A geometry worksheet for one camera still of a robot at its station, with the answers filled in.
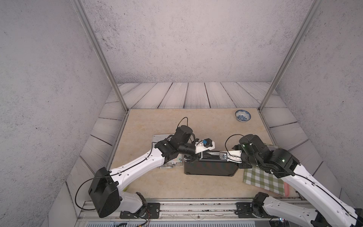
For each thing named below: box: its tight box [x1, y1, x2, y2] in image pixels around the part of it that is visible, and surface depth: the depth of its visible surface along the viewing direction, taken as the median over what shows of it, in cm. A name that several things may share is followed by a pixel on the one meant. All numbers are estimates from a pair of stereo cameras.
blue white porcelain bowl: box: [234, 109, 252, 123], surface depth 116 cm
